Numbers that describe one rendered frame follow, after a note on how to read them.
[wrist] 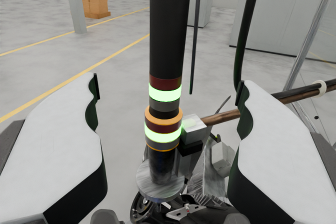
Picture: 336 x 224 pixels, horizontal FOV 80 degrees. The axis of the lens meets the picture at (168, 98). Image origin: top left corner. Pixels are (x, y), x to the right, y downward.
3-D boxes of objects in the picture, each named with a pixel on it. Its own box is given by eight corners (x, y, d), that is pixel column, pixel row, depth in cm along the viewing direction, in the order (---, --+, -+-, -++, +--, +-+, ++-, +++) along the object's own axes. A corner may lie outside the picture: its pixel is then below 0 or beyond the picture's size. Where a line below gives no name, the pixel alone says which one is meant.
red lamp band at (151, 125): (172, 107, 26) (172, 99, 26) (188, 128, 23) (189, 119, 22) (139, 114, 25) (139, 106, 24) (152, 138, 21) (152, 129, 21)
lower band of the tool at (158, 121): (170, 124, 28) (172, 96, 25) (185, 146, 25) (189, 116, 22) (140, 132, 26) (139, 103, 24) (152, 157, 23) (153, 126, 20)
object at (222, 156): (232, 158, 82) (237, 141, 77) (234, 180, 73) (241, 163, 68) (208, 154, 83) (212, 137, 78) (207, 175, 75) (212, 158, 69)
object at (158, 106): (171, 92, 24) (172, 83, 24) (184, 108, 22) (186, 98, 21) (144, 98, 23) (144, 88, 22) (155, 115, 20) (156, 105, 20)
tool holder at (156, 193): (181, 151, 35) (187, 104, 29) (204, 186, 29) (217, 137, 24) (130, 168, 31) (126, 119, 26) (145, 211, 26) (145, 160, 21)
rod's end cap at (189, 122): (189, 126, 28) (191, 115, 27) (197, 135, 26) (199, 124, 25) (176, 130, 27) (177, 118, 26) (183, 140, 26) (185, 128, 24)
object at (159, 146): (170, 122, 28) (171, 115, 27) (186, 144, 24) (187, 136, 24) (140, 130, 26) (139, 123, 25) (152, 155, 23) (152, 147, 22)
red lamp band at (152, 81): (172, 73, 23) (173, 63, 22) (187, 87, 20) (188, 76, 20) (144, 77, 22) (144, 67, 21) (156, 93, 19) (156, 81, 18)
